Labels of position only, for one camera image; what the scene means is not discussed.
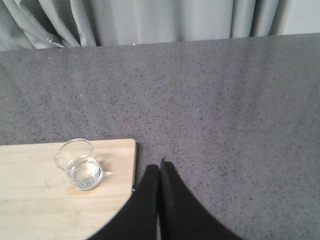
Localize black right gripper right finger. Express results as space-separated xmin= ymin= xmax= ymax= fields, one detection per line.
xmin=159 ymin=160 xmax=241 ymax=240

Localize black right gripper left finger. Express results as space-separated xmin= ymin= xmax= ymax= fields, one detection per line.
xmin=89 ymin=164 xmax=160 ymax=240

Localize small glass beaker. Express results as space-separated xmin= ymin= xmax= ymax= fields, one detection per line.
xmin=53 ymin=138 xmax=104 ymax=191

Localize wooden cutting board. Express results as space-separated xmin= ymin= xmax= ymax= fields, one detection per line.
xmin=0 ymin=139 xmax=137 ymax=240

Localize grey curtain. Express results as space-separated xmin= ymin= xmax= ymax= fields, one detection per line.
xmin=0 ymin=0 xmax=320 ymax=51

